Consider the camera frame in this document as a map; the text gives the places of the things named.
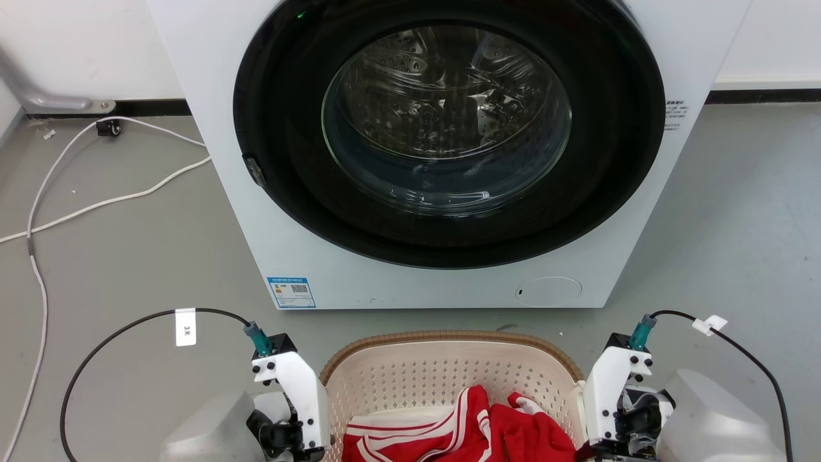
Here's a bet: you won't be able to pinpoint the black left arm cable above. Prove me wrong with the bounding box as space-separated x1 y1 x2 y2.
60 308 275 462

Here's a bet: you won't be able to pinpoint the steel washer drum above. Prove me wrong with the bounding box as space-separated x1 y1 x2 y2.
322 24 573 218

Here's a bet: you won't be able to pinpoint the grey metal bracket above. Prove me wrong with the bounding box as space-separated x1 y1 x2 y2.
0 46 117 116

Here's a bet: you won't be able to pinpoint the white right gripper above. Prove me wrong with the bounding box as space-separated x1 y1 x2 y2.
576 346 675 462

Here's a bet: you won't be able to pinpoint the red garment white stripes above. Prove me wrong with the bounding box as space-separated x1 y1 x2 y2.
341 385 577 462

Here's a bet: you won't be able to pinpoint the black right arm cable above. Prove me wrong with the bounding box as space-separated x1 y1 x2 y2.
629 310 794 462

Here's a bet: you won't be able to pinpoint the white printed cable tag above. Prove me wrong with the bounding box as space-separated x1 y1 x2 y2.
174 308 198 348

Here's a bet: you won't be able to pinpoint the plain white floor cable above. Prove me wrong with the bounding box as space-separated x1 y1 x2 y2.
0 155 212 245

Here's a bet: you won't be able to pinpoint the small printed text sticker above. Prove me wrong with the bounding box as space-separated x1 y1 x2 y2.
663 99 686 132

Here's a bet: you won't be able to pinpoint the round white filter cover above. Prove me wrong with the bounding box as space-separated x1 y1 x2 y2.
515 277 583 307

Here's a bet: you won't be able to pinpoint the white front-load washing machine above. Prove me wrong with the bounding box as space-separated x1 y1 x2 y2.
146 0 752 311

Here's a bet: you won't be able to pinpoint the blue energy label sticker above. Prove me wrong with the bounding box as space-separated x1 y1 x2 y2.
267 277 317 309

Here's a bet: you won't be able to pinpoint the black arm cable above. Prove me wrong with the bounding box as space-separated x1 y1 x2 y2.
629 310 794 462
60 308 275 462

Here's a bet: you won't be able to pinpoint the white folded cable tag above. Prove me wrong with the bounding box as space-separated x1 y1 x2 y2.
691 314 729 337

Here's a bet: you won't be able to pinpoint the black round washer door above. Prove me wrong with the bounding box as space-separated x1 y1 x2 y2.
232 0 666 270

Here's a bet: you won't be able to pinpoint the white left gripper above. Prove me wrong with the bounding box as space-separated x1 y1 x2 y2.
247 351 332 462

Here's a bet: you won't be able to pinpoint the beige laundry basket brown rim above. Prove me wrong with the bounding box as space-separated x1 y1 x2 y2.
319 330 586 462

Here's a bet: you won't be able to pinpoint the black baseboard strip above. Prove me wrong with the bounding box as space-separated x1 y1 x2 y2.
705 89 821 105
27 99 192 119

